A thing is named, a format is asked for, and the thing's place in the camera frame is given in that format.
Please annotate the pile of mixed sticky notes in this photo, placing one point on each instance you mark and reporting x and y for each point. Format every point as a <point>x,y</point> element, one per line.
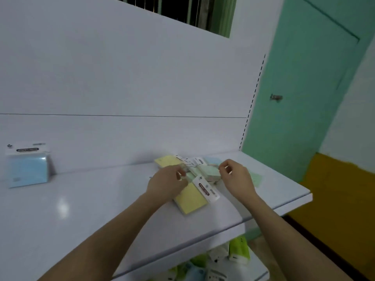
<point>167,161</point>

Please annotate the person's left forearm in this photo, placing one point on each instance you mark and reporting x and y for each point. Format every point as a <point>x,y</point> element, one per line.
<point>111,239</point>

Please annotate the metal door latch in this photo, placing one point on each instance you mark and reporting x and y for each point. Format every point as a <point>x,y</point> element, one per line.
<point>276,97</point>

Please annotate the white metal shelf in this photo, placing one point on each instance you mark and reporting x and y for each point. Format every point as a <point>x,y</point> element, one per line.
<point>117,70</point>

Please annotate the pile of tissue packets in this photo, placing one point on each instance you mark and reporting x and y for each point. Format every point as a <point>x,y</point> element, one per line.
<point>238,250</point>

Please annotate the green door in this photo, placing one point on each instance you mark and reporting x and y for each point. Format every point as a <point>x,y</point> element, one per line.
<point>293,84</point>

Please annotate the person's right forearm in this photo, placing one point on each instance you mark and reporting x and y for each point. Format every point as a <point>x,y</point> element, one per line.
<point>293,245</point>

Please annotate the person's left hand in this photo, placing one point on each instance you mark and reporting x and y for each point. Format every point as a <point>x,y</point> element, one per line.
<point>165,185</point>

